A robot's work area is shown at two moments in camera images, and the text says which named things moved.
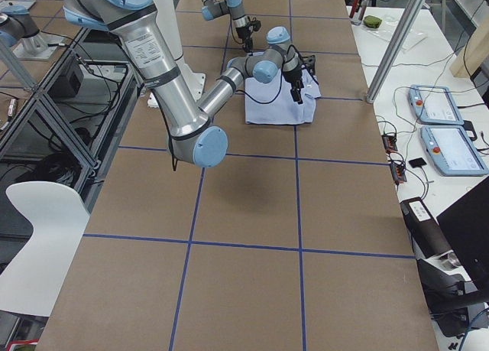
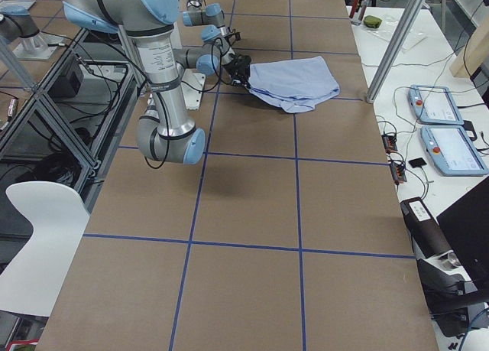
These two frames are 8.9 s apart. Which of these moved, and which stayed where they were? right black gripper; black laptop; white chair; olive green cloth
Moved: right black gripper
Stayed: olive green cloth; white chair; black laptop
